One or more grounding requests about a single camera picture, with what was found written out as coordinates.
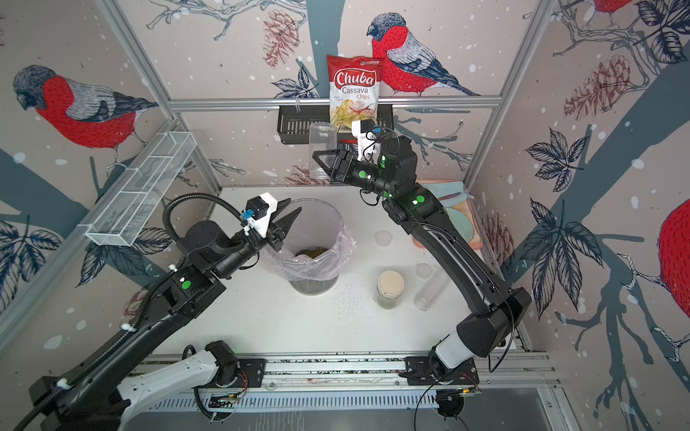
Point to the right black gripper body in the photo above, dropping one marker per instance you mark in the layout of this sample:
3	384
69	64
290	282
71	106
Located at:
363	177

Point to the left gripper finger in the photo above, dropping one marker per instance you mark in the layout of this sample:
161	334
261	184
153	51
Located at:
285	223
280	211

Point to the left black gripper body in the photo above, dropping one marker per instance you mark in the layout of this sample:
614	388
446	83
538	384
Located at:
269	239

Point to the short clear bean jar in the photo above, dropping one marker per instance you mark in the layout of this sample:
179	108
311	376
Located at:
322	137

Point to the clear jar lid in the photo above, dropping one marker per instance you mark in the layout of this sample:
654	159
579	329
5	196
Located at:
424	271
383	238

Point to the beige lidded bean jar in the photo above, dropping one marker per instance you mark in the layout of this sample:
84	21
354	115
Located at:
390	286

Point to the tall clear bean jar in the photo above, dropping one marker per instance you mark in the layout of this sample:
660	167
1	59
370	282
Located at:
432	289

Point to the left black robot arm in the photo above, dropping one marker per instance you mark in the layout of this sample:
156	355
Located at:
99	394

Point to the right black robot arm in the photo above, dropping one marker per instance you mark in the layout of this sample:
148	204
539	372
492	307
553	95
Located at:
496	309

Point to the mung beans in bin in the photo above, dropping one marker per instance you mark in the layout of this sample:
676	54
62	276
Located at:
312	253

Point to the mesh waste bin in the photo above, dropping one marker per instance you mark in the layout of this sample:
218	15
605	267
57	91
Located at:
314	210

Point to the red Chuba chips bag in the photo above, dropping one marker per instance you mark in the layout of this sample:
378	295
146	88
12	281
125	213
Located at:
354	87

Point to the teal folded cloth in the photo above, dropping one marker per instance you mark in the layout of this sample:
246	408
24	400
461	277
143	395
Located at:
450	193

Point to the teal plate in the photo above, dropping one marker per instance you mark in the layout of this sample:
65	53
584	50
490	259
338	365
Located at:
461	223

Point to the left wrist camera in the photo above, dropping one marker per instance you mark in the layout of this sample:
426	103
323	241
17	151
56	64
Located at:
257	214

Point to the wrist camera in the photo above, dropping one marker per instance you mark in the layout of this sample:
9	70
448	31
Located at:
257	214
366	132

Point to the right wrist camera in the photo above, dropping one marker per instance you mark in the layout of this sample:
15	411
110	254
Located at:
366	132

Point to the black wall basket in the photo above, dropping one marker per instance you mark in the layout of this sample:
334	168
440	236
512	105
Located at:
294	125

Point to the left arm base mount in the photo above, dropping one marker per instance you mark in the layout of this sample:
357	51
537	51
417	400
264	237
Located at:
244	373

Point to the white wire mesh shelf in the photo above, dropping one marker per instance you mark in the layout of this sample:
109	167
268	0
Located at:
128	212

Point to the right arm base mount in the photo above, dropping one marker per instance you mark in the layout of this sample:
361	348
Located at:
420	371

